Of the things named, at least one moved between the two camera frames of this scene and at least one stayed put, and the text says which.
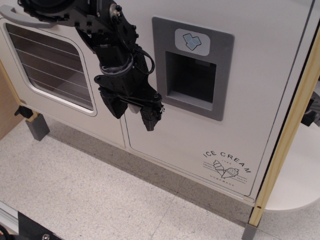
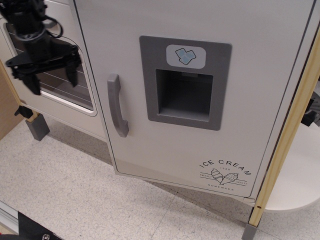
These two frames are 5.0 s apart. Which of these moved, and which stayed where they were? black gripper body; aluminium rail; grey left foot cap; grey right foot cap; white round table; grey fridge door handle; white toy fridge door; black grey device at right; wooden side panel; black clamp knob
Moved: white toy fridge door; grey fridge door handle; black gripper body
Stayed: aluminium rail; white round table; wooden side panel; grey right foot cap; black clamp knob; grey left foot cap; black grey device at right
